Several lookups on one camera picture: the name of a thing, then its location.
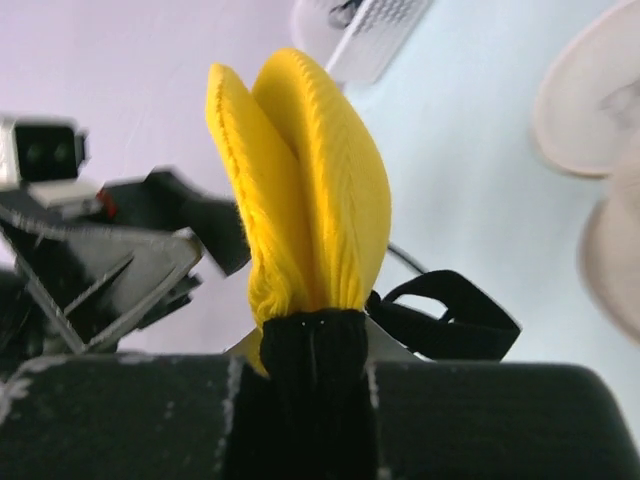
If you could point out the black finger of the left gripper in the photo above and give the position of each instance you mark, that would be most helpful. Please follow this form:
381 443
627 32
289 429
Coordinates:
135 270
162 201

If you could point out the white plastic perforated basket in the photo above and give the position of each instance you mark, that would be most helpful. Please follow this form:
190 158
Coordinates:
355 41

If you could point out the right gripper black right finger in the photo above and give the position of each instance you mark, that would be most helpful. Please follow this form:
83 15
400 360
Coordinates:
498 421

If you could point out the beige mesh laundry bag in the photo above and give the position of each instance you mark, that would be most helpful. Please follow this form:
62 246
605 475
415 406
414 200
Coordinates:
586 123

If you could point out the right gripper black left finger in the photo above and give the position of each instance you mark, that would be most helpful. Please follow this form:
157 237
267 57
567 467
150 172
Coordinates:
129 416

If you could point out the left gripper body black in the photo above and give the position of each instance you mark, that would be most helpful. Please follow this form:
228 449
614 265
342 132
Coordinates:
46 299

